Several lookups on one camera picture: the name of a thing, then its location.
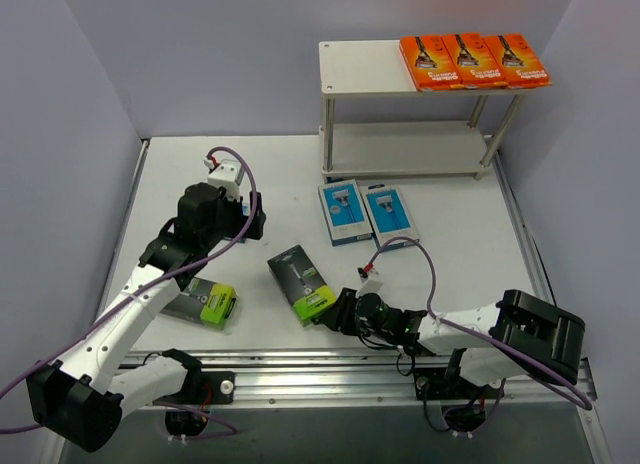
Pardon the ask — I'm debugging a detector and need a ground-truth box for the blue razor box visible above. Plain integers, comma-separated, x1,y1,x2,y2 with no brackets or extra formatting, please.
223,202,250,244
360,184,420,252
318,179,374,247

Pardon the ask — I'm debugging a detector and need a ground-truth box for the black green razor box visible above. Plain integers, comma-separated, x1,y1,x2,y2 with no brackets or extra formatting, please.
267,245,337,326
161,278,237,330

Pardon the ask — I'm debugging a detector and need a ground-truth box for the orange razor box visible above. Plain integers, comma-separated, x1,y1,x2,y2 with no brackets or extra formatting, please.
442,32,508,89
399,35,464,92
483,34,552,89

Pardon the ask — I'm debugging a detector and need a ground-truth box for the orange razor box front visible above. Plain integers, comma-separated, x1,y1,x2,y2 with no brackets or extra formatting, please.
442,32,508,89

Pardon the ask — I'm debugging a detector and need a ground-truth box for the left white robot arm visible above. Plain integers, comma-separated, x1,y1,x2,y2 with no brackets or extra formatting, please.
26,183,266,452

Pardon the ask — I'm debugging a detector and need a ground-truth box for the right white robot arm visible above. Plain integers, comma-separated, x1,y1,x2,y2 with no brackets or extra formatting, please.
313,288,586,397

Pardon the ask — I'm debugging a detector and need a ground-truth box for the white two-tier shelf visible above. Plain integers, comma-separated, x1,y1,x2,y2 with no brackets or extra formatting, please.
318,40,528,181

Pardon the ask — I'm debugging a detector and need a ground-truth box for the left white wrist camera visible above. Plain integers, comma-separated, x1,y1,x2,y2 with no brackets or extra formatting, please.
203,158,245,202

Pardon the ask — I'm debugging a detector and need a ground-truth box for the aluminium rail frame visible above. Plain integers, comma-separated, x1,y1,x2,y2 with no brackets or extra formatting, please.
52,346,599,420

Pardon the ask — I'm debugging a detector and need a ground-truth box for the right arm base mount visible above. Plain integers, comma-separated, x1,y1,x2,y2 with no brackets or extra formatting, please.
412,368,505,438

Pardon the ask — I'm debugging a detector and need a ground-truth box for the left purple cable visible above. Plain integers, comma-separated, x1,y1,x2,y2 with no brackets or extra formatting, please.
0,146,259,435

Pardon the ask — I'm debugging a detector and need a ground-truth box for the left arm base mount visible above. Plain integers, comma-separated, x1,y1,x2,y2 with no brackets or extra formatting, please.
160,370,236,439

